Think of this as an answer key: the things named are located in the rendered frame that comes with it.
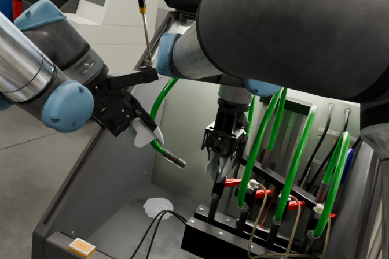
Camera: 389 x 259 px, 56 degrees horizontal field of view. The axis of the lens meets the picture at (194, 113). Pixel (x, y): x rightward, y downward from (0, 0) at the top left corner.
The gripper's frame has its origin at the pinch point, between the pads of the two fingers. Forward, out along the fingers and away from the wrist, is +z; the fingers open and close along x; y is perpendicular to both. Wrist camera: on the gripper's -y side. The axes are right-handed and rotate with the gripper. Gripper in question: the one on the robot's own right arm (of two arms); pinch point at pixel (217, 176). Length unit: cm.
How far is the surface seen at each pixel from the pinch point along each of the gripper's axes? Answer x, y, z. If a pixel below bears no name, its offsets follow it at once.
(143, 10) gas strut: -31.2, -9.5, -32.3
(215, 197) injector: 0.4, -0.5, 6.1
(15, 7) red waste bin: -440, -355, 53
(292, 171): 16.0, 10.1, -12.2
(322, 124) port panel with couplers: 19.4, -31.4, -10.2
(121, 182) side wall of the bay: -31.1, -10.3, 19.8
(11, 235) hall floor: -120, -53, 114
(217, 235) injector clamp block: 3.4, 0.3, 15.6
